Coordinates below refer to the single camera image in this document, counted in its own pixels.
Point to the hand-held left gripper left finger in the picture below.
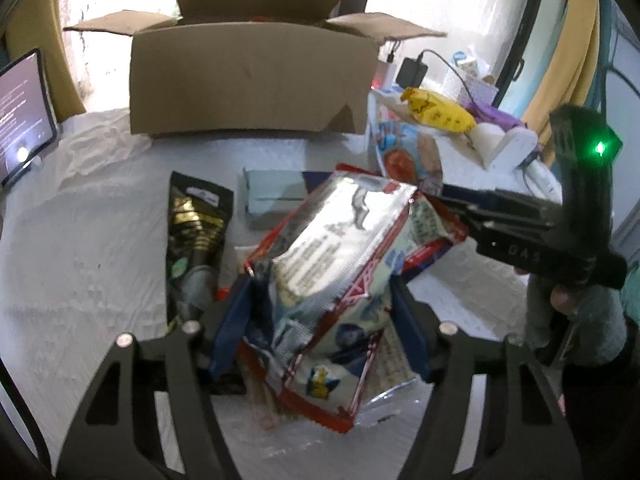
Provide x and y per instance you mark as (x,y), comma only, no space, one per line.
(232,325)

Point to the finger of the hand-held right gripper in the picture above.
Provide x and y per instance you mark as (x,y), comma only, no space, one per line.
(510,225)
(500,200)

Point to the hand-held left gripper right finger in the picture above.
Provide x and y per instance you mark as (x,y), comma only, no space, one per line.
(410,335)

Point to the black gold snack packet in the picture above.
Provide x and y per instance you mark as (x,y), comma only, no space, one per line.
(197,230)

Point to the red blue snack packet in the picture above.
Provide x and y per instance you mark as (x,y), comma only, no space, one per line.
(405,160)

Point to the large red silver snack packet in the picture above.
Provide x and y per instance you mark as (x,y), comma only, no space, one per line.
(330,260)

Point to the pale teal packet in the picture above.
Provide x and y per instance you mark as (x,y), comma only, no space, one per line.
(270,195)

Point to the brown cardboard box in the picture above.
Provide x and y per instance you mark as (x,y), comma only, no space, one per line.
(240,80)

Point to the person's right hand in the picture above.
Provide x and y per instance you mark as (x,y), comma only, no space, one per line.
(595,320)

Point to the purple cloth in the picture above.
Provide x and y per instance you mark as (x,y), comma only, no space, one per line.
(492,115)

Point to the yellow printed bag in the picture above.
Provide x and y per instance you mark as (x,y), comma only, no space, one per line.
(440,112)

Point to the white woven basket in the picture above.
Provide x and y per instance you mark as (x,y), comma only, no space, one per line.
(475,92)

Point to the small white blue bottle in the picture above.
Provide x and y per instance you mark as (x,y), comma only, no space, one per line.
(467,62)

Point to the yellow curtain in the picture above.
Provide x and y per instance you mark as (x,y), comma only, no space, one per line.
(570,60)
(30,20)

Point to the black charger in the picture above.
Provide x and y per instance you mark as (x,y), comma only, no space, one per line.
(412,72)

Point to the white power strip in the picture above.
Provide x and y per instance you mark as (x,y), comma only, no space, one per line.
(385,92)

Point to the white plug adapter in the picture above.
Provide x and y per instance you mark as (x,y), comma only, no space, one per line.
(386,67)

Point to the tablet in dark case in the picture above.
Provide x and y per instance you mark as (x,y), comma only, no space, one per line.
(20,110)

